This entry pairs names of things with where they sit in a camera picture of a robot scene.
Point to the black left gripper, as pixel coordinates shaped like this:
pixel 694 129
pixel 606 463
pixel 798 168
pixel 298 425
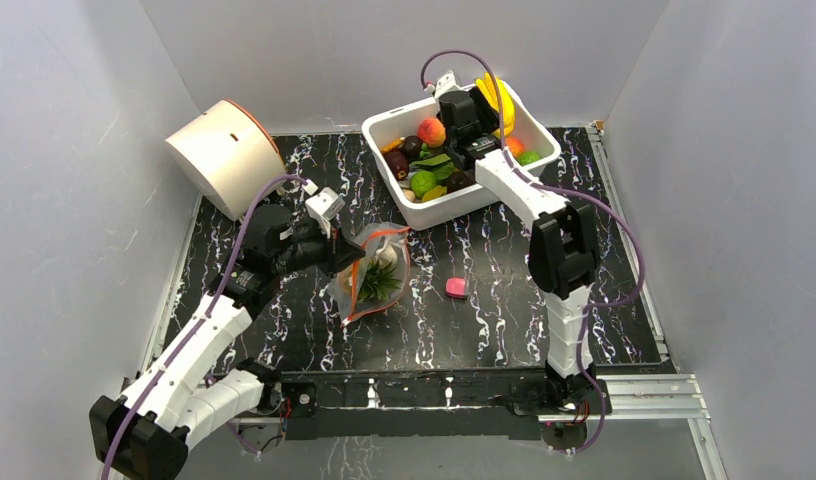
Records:
pixel 339 252

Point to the white cylindrical container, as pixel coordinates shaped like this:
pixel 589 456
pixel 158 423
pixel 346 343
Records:
pixel 228 155

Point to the green leafy vegetable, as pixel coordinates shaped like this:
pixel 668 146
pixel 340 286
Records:
pixel 441 166

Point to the small pink box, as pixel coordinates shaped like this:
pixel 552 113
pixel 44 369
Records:
pixel 456 288

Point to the red orange peach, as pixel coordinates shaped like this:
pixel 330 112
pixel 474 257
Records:
pixel 431 131

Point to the yellow banana bunch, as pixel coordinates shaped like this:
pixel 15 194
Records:
pixel 495 107

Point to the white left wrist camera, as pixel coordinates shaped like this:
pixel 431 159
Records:
pixel 323 207

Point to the green round fruit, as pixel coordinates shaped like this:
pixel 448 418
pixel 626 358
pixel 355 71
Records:
pixel 528 157

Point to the orange apricot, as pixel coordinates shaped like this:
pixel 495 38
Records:
pixel 515 146

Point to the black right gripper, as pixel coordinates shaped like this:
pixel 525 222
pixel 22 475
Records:
pixel 459 154

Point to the yellow lemon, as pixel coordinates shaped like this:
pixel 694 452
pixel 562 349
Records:
pixel 434 193

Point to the orange toy pineapple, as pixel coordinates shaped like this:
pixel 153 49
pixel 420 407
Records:
pixel 369 283

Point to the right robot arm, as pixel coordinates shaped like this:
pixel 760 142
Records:
pixel 563 254

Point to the clear zip top bag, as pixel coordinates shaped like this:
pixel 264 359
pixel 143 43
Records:
pixel 371 238

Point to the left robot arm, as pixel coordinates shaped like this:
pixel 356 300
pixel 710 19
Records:
pixel 148 431

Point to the dark purple plum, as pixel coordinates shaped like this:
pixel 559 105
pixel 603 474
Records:
pixel 397 163

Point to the white garlic bulb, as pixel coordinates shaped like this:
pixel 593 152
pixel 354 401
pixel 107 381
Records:
pixel 386 254

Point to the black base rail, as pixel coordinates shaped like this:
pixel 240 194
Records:
pixel 512 402

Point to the green lime ball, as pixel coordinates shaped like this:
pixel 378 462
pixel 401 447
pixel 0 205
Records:
pixel 422 182

